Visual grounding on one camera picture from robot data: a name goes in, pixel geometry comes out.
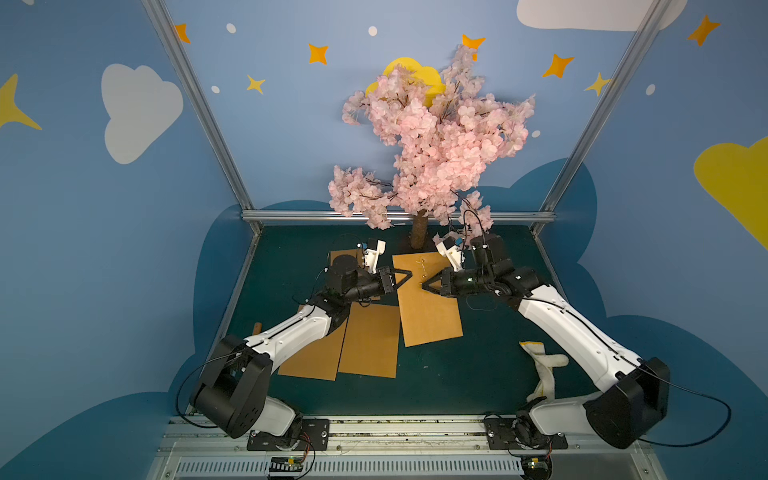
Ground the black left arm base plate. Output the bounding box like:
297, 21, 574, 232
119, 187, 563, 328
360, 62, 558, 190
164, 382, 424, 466
246, 418, 330, 452

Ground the dark metal tree base plate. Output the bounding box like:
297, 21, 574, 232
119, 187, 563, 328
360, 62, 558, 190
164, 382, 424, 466
396, 230, 437, 254

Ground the aluminium back rail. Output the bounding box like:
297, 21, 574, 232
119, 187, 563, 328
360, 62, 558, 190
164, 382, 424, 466
241, 209, 556, 226

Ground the brown kraft envelope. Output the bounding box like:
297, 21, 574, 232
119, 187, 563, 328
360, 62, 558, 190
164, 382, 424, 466
326, 250, 382, 302
278, 321, 347, 381
338, 304, 401, 379

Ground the aluminium corner post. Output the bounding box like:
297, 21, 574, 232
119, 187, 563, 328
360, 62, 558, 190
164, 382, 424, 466
531, 0, 673, 239
142, 0, 263, 236

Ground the aluminium right corner post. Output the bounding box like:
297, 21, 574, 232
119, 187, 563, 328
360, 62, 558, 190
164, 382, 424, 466
531, 0, 673, 239

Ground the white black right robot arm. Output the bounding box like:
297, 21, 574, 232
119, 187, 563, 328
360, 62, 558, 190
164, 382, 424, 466
422, 234, 670, 449

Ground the brown kraft file bag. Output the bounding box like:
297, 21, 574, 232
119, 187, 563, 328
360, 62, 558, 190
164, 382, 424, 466
392, 252, 463, 347

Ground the aluminium front rail frame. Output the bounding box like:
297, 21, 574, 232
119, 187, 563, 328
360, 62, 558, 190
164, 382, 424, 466
147, 414, 666, 479

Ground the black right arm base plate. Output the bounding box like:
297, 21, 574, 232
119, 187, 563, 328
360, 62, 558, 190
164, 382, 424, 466
482, 414, 569, 451

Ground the aluminium left corner post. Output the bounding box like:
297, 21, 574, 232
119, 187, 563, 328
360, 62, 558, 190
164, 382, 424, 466
142, 0, 263, 236

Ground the right circuit board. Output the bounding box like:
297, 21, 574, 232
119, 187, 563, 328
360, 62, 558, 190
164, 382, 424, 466
521, 457, 552, 480

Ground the circuit board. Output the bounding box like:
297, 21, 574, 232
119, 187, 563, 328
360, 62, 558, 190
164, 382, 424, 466
521, 457, 552, 480
267, 456, 304, 477

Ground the white yellow cloth strip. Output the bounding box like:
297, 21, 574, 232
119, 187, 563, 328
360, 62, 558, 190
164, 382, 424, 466
519, 341, 569, 402

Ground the brown kraft envelope far left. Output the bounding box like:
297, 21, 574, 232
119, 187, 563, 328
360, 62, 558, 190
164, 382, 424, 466
326, 250, 382, 302

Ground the pink cherry blossom tree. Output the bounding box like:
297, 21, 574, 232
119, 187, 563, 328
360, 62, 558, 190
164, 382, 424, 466
328, 46, 536, 239

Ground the brown kraft envelope front middle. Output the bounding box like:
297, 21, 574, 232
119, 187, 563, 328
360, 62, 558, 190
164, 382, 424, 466
338, 304, 401, 379

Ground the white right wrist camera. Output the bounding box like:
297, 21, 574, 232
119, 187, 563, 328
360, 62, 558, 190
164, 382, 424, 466
433, 232, 464, 272

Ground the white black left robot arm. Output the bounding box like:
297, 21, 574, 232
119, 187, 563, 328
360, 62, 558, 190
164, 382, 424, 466
189, 255, 412, 439

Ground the brown kraft envelope front left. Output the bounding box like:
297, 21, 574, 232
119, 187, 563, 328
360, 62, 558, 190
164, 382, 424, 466
278, 321, 347, 381

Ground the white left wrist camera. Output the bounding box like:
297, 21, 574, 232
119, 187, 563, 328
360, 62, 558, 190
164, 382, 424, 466
358, 240, 386, 275

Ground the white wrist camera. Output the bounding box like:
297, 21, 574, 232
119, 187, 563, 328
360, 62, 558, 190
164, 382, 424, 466
358, 240, 386, 275
433, 232, 464, 272

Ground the left circuit board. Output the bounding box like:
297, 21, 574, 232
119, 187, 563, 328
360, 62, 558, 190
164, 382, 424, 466
267, 456, 304, 477

